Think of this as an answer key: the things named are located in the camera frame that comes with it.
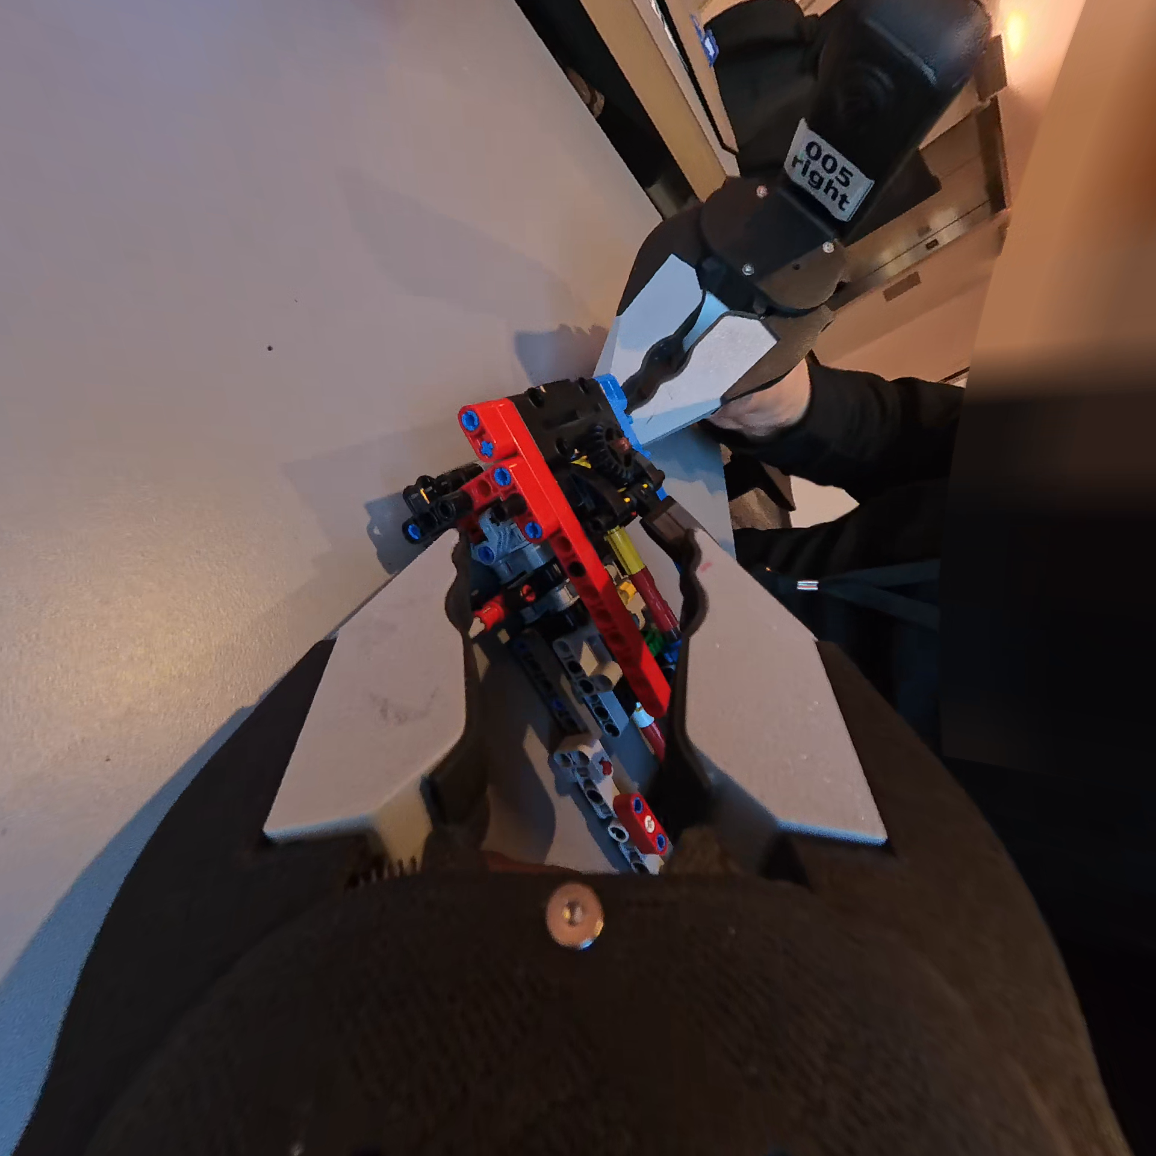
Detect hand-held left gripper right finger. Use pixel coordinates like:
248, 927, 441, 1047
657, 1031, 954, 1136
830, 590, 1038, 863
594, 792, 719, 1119
661, 531, 889, 845

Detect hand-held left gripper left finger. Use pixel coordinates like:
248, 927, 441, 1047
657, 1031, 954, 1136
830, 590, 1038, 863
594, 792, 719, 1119
264, 532, 494, 841

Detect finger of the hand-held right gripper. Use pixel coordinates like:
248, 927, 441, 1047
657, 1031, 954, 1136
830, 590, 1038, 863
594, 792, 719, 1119
591, 254, 706, 401
627, 311, 781, 445

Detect toy brick car model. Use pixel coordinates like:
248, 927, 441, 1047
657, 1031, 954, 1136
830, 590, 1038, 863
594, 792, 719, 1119
401, 374, 724, 875

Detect person's right forearm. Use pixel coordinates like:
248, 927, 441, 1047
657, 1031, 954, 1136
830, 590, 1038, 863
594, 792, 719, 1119
722, 356, 966, 506

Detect person's right hand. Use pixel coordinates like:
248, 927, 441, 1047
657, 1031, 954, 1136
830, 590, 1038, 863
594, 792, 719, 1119
713, 354, 816, 438

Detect dark cloth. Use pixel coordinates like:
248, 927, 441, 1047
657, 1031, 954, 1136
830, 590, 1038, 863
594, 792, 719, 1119
702, 0, 819, 163

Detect grey table with beige edge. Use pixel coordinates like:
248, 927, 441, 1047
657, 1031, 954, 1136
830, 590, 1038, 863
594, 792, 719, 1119
578, 0, 733, 181

